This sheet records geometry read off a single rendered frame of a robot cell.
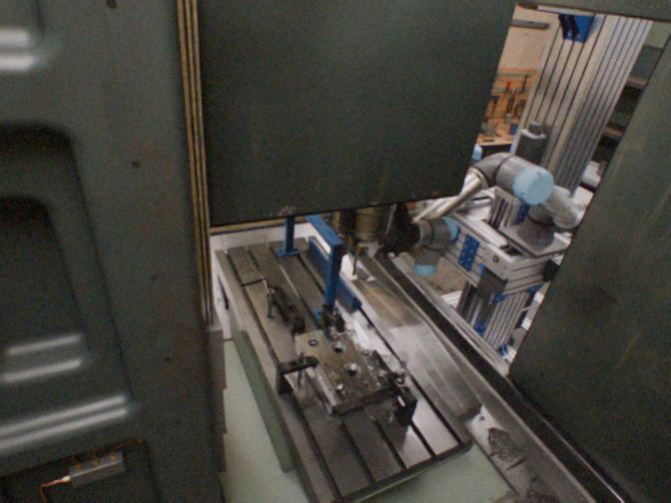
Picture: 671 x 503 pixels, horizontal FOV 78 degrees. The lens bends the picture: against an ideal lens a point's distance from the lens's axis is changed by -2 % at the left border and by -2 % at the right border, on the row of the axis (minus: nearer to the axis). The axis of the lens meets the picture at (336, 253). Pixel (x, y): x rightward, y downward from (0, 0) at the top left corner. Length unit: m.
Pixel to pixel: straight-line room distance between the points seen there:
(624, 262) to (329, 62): 0.98
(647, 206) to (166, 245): 1.15
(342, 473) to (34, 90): 1.07
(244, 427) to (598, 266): 1.27
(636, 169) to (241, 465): 1.46
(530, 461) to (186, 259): 1.46
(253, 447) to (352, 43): 1.29
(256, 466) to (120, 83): 1.31
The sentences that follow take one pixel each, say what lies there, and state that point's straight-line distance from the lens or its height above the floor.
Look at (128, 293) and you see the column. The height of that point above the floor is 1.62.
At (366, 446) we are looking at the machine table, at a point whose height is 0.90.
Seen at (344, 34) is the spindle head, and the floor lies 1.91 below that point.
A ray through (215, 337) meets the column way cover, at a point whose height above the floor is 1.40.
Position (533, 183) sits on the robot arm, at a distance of 1.42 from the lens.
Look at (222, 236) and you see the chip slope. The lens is 2.18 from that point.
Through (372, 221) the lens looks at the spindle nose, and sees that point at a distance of 1.03.
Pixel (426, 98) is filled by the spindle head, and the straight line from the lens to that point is 0.92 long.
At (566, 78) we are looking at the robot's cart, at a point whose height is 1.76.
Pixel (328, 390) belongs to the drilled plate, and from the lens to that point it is 1.28.
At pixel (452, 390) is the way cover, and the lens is 1.75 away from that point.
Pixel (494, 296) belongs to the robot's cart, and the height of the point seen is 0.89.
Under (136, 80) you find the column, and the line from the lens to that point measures 0.49.
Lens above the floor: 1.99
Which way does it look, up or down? 33 degrees down
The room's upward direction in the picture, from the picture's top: 7 degrees clockwise
